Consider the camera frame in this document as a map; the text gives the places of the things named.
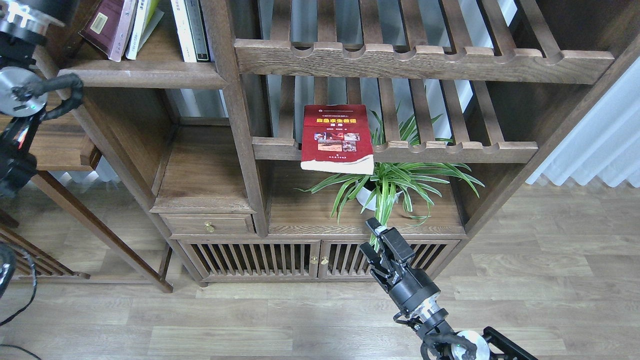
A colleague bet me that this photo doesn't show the brass drawer knob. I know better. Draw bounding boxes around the brass drawer knob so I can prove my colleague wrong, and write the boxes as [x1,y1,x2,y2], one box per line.
[205,221,216,233]

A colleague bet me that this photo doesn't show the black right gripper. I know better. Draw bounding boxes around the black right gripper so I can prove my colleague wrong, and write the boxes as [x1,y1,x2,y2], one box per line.
[359,217,415,291]

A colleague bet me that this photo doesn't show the green spider plant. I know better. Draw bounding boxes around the green spider plant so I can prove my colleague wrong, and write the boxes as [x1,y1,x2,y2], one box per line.
[306,111,482,225]

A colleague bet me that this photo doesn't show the red book with photos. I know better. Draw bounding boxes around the red book with photos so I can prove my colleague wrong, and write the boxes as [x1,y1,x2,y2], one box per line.
[301,104,374,175]

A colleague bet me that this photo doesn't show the maroon book white characters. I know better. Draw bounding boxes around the maroon book white characters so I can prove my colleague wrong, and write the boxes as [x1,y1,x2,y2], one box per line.
[79,0,138,62]

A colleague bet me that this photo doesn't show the dark green upright book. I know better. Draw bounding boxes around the dark green upright book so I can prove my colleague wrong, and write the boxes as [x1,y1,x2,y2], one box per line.
[185,0,211,63]

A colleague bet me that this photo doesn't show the white green leaning book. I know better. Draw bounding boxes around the white green leaning book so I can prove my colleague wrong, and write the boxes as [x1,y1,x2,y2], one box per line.
[125,0,164,60]

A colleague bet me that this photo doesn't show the wooden side table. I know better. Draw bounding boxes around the wooden side table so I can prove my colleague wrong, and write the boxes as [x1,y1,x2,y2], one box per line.
[1,112,173,294]

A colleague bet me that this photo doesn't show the white upright book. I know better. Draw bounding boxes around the white upright book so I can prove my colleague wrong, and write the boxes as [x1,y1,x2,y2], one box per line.
[170,0,198,63]

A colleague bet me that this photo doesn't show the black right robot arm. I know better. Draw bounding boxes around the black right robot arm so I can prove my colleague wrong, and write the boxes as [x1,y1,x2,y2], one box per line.
[359,218,535,360]

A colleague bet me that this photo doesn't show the dark wooden bookshelf cabinet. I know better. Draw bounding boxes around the dark wooden bookshelf cabinet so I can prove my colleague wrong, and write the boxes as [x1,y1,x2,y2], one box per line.
[33,0,639,284]

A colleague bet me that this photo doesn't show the white pleated curtain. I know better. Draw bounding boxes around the white pleated curtain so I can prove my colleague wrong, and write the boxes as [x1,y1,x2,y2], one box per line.
[526,59,640,188]

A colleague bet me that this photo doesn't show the black floor cable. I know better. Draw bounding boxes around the black floor cable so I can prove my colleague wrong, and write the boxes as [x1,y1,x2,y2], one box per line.
[0,242,43,360]

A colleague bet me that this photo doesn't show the white plant pot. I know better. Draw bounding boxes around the white plant pot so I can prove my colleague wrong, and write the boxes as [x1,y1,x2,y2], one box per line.
[356,181,402,212]

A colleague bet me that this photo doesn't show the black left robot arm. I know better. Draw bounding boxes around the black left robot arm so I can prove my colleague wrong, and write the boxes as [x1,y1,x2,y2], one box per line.
[0,0,83,198]

